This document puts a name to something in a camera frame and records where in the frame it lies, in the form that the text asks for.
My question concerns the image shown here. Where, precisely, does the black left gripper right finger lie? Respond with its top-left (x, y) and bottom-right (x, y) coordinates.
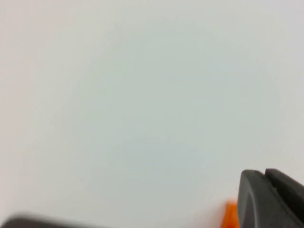
top-left (265, 168), bottom-right (304, 223)

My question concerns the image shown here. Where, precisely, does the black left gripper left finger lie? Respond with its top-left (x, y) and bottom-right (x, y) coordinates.
top-left (237, 169), bottom-right (304, 228)

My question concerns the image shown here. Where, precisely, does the orange plastic cutlery holder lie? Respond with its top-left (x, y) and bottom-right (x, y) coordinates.
top-left (220, 200), bottom-right (239, 228)

